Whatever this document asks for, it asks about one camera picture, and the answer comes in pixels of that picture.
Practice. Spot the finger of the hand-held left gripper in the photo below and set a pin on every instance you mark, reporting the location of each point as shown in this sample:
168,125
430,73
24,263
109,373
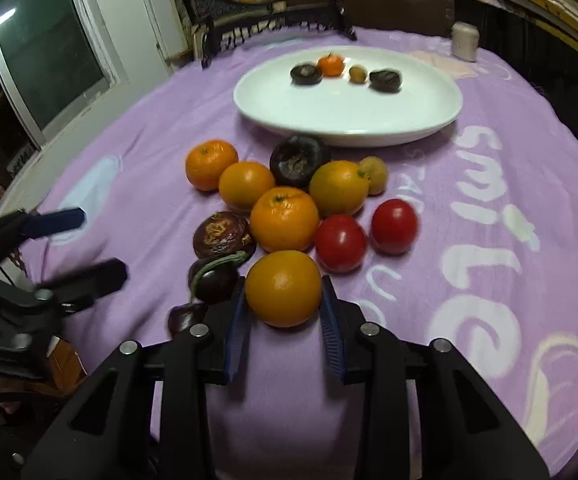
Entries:
54,221
89,277

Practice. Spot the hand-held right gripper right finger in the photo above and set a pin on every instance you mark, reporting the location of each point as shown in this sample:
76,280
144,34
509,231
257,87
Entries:
332,332

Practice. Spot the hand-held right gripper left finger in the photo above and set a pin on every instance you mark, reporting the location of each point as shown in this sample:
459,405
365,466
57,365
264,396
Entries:
235,330

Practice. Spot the large orange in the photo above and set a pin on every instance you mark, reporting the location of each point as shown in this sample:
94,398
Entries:
283,288

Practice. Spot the white oval plate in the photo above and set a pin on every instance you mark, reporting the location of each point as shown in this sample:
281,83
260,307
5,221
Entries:
349,105

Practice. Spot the small dark purple fruit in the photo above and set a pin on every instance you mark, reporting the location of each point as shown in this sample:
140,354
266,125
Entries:
185,317

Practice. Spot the dark purple eggplant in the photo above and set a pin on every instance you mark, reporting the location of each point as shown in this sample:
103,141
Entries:
214,282

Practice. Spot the red tomato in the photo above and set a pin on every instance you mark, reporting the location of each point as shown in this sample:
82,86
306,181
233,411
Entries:
394,225
340,243

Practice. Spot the purple passion fruit yellow marks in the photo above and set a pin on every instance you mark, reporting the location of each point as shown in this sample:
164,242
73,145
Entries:
221,235

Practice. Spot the white framed window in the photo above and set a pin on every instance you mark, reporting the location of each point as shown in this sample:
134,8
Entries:
44,45

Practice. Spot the dark wrinkled passion fruit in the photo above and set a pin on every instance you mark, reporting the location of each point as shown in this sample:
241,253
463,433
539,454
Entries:
305,74
385,80
299,159

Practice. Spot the purple printed blanket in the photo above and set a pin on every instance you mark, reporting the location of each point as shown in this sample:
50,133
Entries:
469,185

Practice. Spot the small yellow-green kiwi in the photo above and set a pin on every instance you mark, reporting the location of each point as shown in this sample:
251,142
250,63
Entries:
358,74

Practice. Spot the small tangerine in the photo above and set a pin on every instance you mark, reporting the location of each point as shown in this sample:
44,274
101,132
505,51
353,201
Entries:
330,65

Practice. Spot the dark carved wooden stand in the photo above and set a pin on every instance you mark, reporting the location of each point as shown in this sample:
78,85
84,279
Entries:
279,15

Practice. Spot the small white jar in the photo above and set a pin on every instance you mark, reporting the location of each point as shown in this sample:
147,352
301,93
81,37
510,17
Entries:
464,42

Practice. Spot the brown chair back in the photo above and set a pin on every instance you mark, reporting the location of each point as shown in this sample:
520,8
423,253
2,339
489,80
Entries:
394,12

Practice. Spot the yellow wooden frames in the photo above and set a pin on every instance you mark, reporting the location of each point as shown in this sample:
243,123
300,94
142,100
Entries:
544,0

